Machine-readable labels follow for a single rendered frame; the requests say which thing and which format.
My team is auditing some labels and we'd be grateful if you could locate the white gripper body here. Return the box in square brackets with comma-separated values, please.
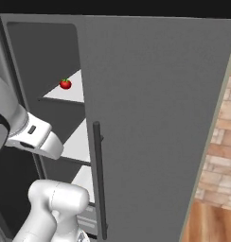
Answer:
[36, 130, 64, 161]

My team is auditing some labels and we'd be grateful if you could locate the red tomato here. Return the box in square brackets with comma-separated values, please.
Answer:
[59, 78, 73, 91]

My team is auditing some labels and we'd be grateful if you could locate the grey fridge door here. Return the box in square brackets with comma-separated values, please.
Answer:
[75, 14, 231, 242]

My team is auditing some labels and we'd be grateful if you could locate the black fridge door handle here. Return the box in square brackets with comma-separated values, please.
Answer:
[92, 121, 108, 241]

